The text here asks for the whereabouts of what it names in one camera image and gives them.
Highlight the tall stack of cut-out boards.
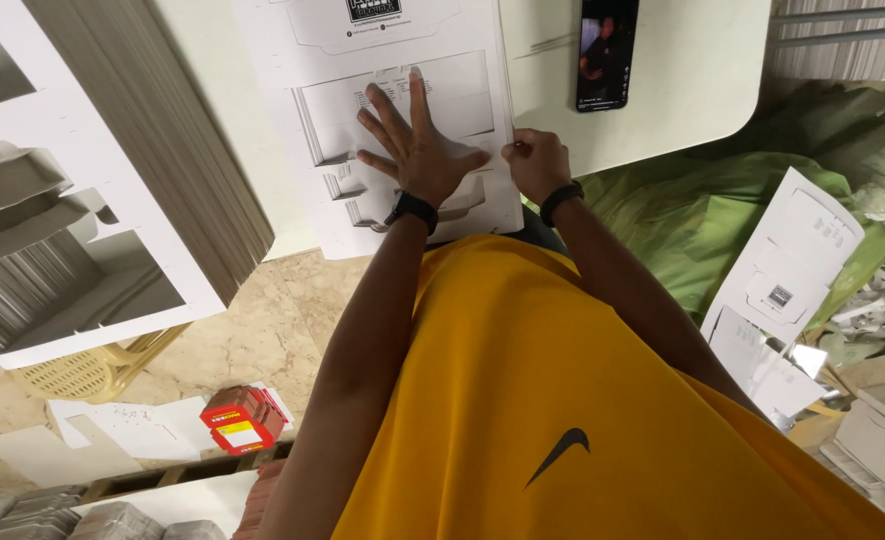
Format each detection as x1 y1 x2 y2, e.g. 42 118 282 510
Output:
0 0 276 371

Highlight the stack of white boards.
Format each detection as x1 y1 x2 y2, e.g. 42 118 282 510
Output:
817 375 885 537

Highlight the stack of grey boards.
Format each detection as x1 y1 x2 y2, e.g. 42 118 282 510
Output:
768 0 885 82

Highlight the black wrist watch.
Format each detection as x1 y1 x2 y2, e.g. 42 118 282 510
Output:
384 190 440 237

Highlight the white die-cut box sheet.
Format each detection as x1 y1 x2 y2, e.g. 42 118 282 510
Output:
701 166 865 346

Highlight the white cardboard scrap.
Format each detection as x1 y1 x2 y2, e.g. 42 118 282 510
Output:
47 381 297 462
0 416 143 489

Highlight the yellow plastic chair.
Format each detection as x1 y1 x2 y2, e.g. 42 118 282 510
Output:
7 322 192 406

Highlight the wooden pallet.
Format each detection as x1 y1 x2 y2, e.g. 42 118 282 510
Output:
78 438 297 505

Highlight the person's right hand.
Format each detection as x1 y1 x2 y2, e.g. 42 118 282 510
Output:
501 127 575 207

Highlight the black smartphone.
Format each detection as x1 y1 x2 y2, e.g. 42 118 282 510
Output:
575 0 640 114

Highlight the pile of grey wrapped packets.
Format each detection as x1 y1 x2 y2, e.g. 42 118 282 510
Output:
0 465 227 540

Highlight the black wristband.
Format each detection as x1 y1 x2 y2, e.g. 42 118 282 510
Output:
539 180 586 228

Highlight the reddish brown stack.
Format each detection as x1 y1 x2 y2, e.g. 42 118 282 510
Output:
232 459 290 540

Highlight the person's left hand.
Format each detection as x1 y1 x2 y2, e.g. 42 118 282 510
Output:
357 68 493 210

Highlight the stack of die-cut white sheets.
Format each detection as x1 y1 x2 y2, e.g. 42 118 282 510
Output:
232 0 526 261

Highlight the red small box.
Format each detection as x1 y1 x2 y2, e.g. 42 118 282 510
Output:
200 385 287 457

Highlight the yellow shirt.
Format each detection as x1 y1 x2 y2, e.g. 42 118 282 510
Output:
331 234 885 540

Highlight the green sack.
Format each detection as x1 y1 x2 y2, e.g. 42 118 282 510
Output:
521 81 885 369

